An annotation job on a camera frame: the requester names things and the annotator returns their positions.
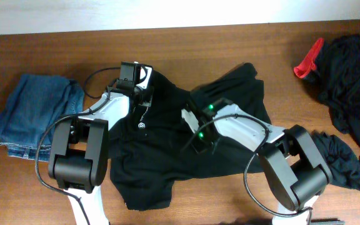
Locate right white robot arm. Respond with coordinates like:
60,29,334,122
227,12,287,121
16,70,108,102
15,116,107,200
181,98,333,224

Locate black garment with red trim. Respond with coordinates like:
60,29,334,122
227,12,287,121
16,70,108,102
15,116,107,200
293,34,360,147

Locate crumpled dark green-black cloth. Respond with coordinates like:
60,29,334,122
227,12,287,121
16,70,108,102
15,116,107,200
311,131,360,191

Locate black t-shirt with logo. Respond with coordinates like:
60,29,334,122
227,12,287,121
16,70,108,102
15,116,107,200
109,63,269,211

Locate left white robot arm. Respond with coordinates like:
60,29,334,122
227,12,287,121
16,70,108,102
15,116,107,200
48,62,154,224

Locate folded blue denim jeans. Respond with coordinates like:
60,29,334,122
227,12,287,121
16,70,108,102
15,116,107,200
0,74,84,160

